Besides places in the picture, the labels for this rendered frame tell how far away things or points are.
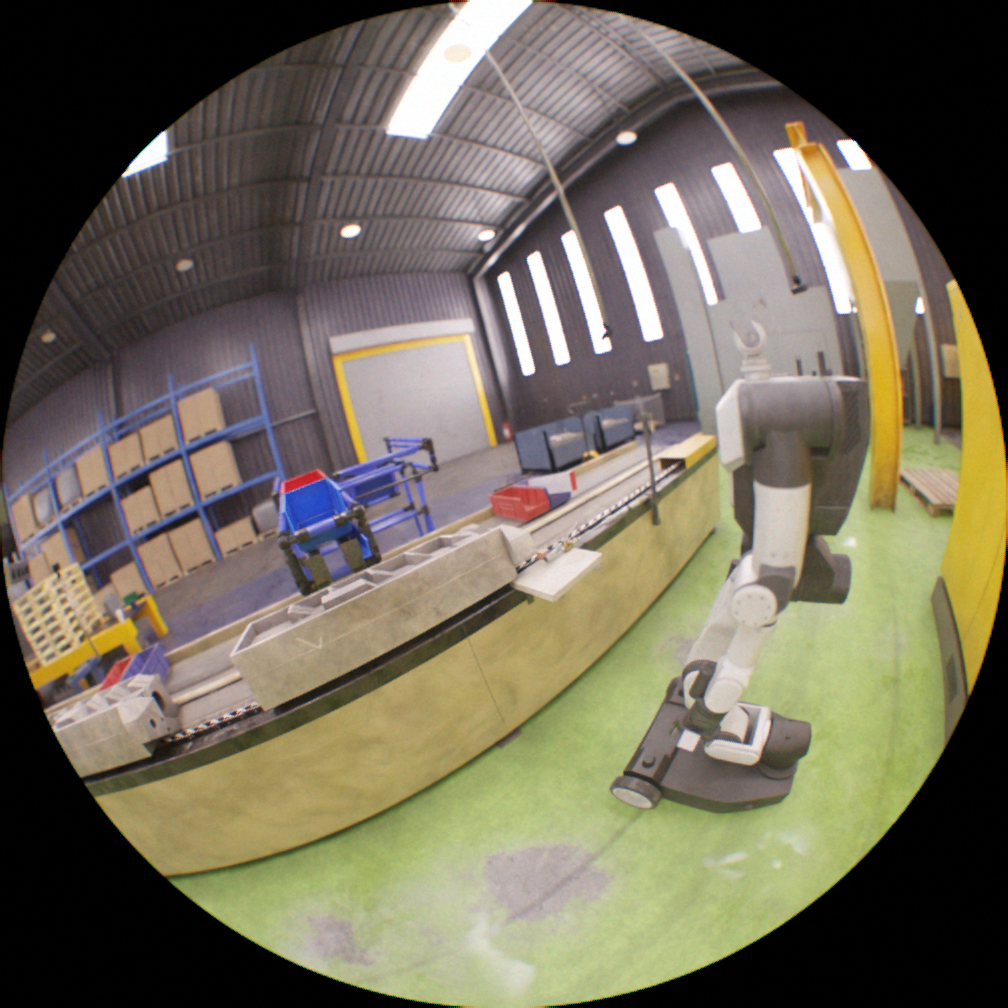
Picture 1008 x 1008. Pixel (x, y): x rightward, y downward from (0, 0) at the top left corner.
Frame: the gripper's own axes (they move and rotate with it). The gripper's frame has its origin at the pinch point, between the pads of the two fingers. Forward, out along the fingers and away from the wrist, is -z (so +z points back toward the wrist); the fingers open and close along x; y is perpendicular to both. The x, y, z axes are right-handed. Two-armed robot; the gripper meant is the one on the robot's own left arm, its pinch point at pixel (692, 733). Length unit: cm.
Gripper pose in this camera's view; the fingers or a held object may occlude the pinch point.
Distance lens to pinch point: 96.6
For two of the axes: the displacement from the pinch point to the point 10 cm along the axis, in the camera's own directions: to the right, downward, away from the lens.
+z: -0.9, -9.1, -4.1
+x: -7.5, -2.1, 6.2
